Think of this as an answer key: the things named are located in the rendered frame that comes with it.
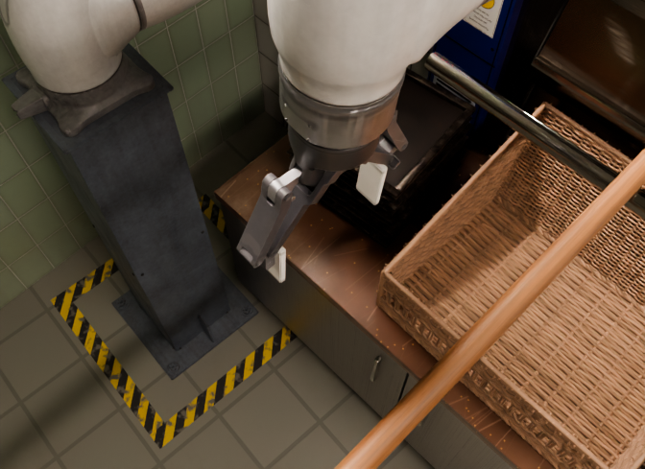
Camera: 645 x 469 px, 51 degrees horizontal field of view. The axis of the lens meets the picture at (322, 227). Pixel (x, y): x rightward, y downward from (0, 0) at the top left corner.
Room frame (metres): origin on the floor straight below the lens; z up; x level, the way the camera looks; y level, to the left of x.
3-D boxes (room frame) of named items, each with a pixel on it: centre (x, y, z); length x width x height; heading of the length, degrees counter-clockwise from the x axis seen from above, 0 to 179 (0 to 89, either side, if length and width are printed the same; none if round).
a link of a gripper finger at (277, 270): (0.31, 0.05, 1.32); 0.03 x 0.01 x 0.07; 43
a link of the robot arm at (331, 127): (0.34, -0.01, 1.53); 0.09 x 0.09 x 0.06
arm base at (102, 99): (0.81, 0.43, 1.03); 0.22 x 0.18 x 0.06; 131
